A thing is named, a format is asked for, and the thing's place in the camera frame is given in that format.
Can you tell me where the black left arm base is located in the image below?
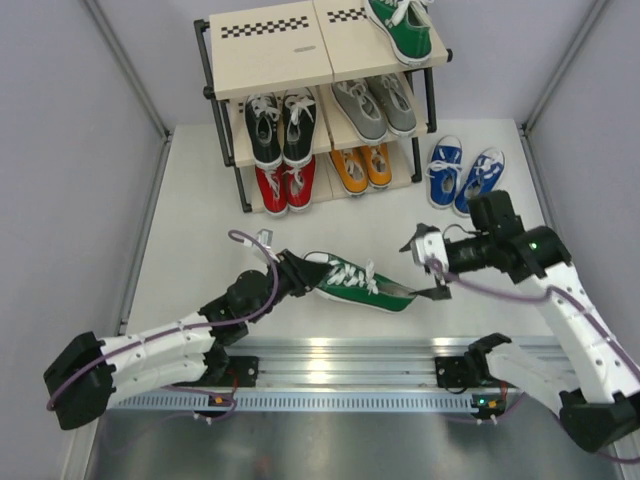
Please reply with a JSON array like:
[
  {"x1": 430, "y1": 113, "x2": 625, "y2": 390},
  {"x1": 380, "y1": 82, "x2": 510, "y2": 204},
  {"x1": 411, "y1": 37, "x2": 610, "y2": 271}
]
[{"x1": 197, "y1": 356, "x2": 259, "y2": 388}]

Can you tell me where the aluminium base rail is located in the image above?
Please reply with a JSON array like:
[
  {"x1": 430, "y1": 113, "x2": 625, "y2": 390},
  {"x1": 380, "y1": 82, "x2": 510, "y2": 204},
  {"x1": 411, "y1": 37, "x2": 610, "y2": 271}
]
[{"x1": 82, "y1": 299, "x2": 626, "y2": 414}]

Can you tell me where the grey sneaker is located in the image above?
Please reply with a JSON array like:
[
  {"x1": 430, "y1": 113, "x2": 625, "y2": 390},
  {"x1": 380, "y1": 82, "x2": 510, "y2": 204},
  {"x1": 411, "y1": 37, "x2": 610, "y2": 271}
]
[
  {"x1": 330, "y1": 79, "x2": 388, "y2": 145},
  {"x1": 365, "y1": 74, "x2": 417, "y2": 137}
]

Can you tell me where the blue sneaker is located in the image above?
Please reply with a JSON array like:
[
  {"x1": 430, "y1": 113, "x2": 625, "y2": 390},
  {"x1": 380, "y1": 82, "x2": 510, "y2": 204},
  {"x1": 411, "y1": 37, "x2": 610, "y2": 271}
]
[
  {"x1": 425, "y1": 135, "x2": 463, "y2": 209},
  {"x1": 453, "y1": 147, "x2": 506, "y2": 217}
]

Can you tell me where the left grey corner post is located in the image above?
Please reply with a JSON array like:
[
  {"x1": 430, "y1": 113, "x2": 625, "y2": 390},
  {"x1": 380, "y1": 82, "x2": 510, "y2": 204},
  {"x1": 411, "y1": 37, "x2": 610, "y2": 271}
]
[{"x1": 82, "y1": 0, "x2": 174, "y2": 141}]

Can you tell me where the green sneaker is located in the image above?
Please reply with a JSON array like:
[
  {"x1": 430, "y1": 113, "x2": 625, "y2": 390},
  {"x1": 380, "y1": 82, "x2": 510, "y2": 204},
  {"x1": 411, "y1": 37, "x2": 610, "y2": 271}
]
[
  {"x1": 303, "y1": 251, "x2": 416, "y2": 313},
  {"x1": 363, "y1": 0, "x2": 432, "y2": 67}
]

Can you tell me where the grey aluminium corner post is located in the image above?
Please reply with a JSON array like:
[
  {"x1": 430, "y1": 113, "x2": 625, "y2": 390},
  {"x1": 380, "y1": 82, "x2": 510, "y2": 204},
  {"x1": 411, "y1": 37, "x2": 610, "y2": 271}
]
[{"x1": 520, "y1": 0, "x2": 613, "y2": 137}]

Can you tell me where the orange sneaker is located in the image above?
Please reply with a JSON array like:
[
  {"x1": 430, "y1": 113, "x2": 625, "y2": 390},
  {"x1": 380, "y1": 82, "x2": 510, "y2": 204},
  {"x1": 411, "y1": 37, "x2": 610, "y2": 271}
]
[
  {"x1": 360, "y1": 144, "x2": 392, "y2": 190},
  {"x1": 329, "y1": 149, "x2": 369, "y2": 197}
]

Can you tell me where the red sneaker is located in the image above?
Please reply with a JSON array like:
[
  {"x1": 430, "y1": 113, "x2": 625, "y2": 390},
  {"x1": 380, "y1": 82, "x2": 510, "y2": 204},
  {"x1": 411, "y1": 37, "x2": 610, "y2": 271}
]
[
  {"x1": 285, "y1": 157, "x2": 316, "y2": 212},
  {"x1": 254, "y1": 165, "x2": 288, "y2": 217}
]

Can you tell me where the black sneaker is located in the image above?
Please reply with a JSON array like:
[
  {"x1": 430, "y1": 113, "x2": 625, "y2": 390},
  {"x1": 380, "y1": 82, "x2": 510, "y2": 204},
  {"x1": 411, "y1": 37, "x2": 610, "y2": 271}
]
[
  {"x1": 244, "y1": 93, "x2": 282, "y2": 170},
  {"x1": 283, "y1": 87, "x2": 318, "y2": 168}
]

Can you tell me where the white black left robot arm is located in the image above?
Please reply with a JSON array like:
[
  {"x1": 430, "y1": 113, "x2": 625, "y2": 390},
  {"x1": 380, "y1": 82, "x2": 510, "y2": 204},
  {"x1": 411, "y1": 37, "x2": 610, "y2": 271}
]
[{"x1": 43, "y1": 250, "x2": 331, "y2": 431}]

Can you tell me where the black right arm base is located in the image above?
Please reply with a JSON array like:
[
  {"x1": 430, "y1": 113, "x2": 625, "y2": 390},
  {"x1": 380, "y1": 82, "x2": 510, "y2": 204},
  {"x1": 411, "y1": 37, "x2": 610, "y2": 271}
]
[{"x1": 434, "y1": 333, "x2": 512, "y2": 394}]

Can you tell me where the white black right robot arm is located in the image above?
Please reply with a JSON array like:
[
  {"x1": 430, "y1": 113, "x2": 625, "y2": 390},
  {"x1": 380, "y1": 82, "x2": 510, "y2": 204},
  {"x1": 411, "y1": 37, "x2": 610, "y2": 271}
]
[{"x1": 402, "y1": 190, "x2": 639, "y2": 454}]

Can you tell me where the beige black shoe shelf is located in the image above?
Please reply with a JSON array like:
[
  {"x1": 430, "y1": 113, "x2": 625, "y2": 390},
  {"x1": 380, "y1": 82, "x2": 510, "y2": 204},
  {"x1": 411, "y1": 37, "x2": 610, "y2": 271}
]
[{"x1": 194, "y1": 1, "x2": 453, "y2": 213}]

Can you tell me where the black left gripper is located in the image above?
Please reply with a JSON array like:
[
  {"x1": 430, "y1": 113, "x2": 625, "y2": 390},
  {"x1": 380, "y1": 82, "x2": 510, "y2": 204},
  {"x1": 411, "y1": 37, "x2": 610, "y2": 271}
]
[{"x1": 247, "y1": 249, "x2": 332, "y2": 324}]

